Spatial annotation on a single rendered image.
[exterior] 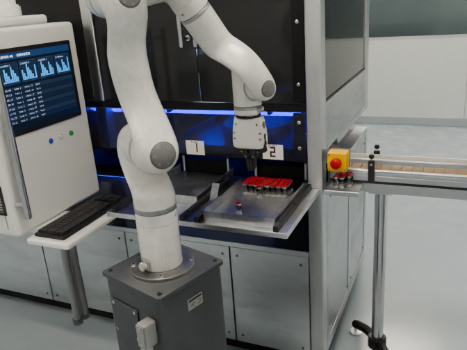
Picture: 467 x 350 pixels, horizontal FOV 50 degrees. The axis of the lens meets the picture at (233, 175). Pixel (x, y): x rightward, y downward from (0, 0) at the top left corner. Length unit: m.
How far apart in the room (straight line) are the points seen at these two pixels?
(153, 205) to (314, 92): 0.78
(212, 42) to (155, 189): 0.42
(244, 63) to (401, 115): 5.27
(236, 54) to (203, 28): 0.11
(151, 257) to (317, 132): 0.80
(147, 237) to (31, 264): 1.65
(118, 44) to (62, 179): 1.02
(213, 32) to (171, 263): 0.65
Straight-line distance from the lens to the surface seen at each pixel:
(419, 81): 6.47
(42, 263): 2.95
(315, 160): 1.92
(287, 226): 1.66
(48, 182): 2.13
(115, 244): 2.55
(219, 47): 1.40
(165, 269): 1.47
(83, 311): 2.60
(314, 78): 1.85
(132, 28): 1.26
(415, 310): 2.87
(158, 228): 1.41
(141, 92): 1.31
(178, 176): 2.19
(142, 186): 1.40
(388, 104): 6.55
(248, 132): 1.51
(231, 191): 1.93
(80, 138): 2.26
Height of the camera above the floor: 1.58
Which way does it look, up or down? 19 degrees down
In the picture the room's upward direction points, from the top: 4 degrees counter-clockwise
